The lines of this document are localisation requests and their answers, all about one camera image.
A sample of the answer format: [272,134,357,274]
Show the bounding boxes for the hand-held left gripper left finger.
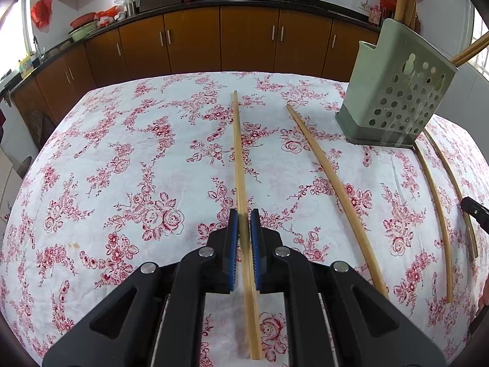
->
[42,208,240,367]

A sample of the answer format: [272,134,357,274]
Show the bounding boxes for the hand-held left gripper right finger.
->
[250,208,447,367]

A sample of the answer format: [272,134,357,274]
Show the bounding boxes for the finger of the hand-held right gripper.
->
[460,197,489,235]

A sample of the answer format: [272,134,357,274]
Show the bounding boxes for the green perforated utensil holder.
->
[335,18,459,150]

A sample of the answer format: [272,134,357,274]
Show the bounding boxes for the red floral tablecloth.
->
[0,71,489,367]

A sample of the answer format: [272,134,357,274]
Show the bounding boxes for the barred window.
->
[470,0,489,82]

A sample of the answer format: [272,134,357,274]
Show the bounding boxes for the brown base cabinets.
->
[9,5,380,125]

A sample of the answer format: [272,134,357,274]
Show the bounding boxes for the green basin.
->
[68,20,99,43]

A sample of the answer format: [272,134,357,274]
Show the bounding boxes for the crumpled red bags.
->
[95,5,123,22]

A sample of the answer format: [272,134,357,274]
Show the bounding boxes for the red basin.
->
[70,12,98,26]

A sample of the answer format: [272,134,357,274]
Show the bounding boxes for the yellow detergent bottle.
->
[18,56,35,78]

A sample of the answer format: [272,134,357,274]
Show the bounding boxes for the red plastic bag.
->
[30,0,53,30]

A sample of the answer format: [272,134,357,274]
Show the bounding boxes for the window with white frame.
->
[0,0,32,82]

